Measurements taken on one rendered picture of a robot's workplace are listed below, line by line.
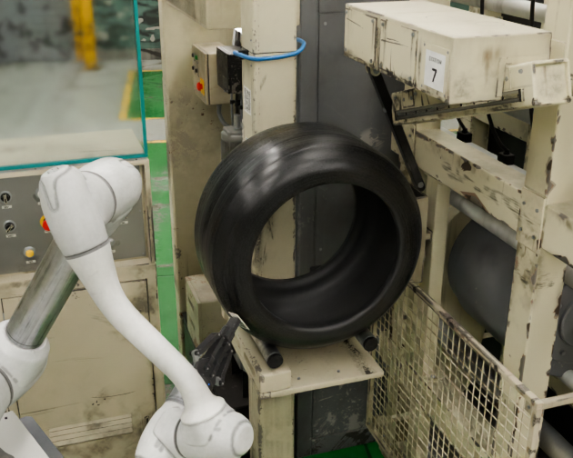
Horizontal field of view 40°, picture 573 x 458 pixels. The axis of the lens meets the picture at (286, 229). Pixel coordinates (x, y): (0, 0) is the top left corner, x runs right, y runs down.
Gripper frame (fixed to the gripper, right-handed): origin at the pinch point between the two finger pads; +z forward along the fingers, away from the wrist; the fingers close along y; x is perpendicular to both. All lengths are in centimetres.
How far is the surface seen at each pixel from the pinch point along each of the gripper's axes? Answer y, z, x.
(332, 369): 35.9, 16.9, 4.9
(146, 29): 116, 670, -627
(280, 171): -27.1, 26.5, 19.5
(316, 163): -23.9, 32.0, 26.2
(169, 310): 98, 110, -176
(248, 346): 19.7, 11.7, -13.2
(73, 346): 17, 11, -91
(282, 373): 22.6, 4.5, 1.1
